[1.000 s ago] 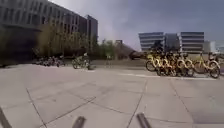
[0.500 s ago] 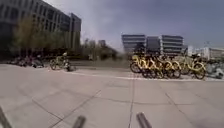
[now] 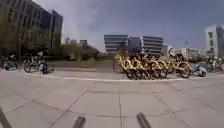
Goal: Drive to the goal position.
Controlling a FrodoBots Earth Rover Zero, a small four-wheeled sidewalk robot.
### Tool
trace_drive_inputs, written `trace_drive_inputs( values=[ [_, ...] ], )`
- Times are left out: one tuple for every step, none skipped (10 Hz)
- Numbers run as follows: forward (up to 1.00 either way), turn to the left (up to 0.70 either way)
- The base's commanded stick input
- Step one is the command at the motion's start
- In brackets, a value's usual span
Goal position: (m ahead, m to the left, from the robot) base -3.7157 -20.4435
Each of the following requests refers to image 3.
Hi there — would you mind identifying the striped glass office building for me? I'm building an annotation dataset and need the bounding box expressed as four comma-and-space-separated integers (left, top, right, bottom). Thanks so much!
103, 34, 165, 58

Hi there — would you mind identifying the row of trees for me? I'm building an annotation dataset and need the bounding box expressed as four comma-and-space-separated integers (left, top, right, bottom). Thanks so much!
59, 37, 105, 62

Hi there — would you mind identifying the row of yellow bicycles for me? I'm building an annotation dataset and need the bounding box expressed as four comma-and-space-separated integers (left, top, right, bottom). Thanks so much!
114, 53, 194, 81

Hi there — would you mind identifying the grey paved slab ground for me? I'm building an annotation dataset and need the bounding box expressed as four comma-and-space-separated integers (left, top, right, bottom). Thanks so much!
0, 68, 224, 128

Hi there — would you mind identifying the robot's own part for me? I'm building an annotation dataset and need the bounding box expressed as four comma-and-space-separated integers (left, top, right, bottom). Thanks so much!
72, 115, 87, 128
135, 112, 153, 128

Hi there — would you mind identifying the low pale building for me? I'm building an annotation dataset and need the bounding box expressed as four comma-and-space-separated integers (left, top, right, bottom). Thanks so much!
161, 44, 201, 62

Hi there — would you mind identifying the bicycle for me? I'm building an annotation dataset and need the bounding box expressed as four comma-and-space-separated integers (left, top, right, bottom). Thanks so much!
22, 52, 50, 75

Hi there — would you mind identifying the blue scooter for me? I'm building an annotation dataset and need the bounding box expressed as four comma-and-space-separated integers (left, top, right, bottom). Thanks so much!
191, 63, 208, 78

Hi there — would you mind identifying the tall dark glass building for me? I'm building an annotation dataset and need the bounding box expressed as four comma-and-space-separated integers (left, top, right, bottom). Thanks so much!
0, 0, 64, 58

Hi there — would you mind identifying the white building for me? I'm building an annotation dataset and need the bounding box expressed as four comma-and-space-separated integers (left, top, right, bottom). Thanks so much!
204, 23, 224, 58

